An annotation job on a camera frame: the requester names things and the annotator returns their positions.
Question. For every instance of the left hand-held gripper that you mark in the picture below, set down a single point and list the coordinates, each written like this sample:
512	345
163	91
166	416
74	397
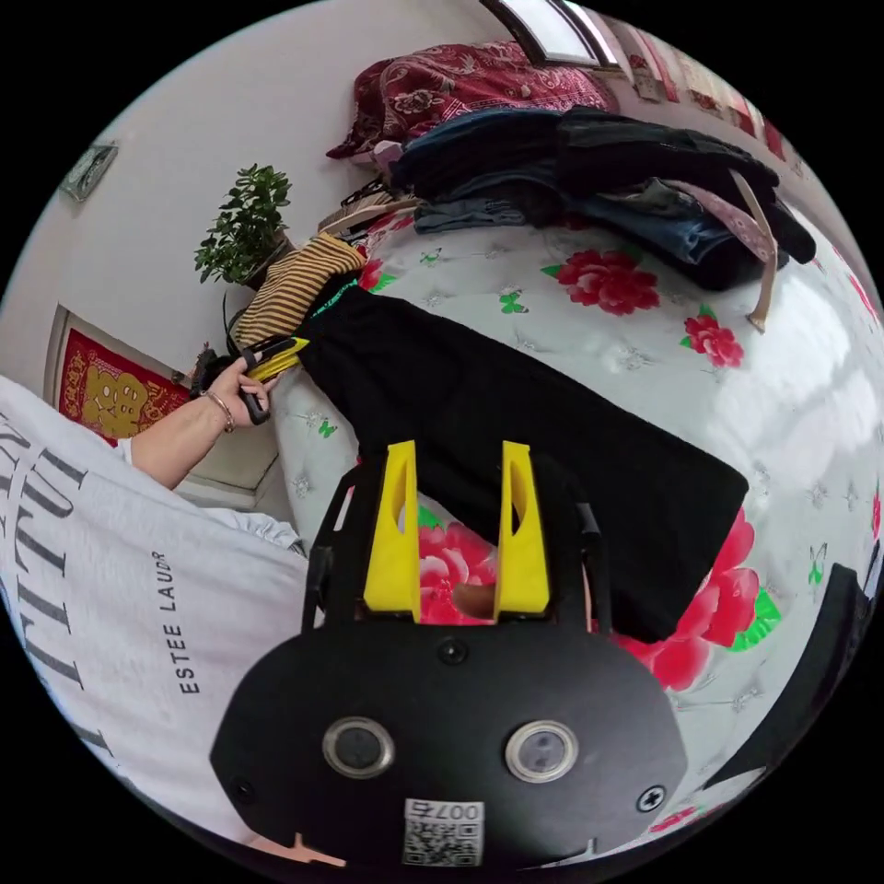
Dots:
257	407

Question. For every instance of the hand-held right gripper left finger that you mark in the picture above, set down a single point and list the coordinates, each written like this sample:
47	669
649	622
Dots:
395	545

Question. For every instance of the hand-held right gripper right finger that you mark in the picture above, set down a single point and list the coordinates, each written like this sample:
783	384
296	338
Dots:
523	552

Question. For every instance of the black long pants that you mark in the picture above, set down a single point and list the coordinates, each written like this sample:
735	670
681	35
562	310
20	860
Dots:
483	407

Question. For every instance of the person's left forearm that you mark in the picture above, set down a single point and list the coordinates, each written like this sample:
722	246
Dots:
176	438

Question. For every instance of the person's left hand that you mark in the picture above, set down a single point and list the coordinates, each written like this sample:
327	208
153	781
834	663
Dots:
233	397

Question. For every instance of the yellow striped garment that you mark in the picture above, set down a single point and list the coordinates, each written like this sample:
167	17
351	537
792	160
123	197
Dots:
297	290

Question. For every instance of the green potted plant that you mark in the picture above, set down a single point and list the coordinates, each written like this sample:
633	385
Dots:
245	221

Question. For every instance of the bed with floral sheet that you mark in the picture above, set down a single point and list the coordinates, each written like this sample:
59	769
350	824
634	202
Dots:
601	331

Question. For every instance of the person's body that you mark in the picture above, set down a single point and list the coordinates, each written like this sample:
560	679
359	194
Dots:
103	587

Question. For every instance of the red patterned blanket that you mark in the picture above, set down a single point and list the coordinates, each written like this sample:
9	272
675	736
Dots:
449	86

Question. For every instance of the pile of clothes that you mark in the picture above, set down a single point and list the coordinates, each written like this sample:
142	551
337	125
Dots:
621	166

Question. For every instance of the window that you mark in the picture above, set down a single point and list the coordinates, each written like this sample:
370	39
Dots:
552	31

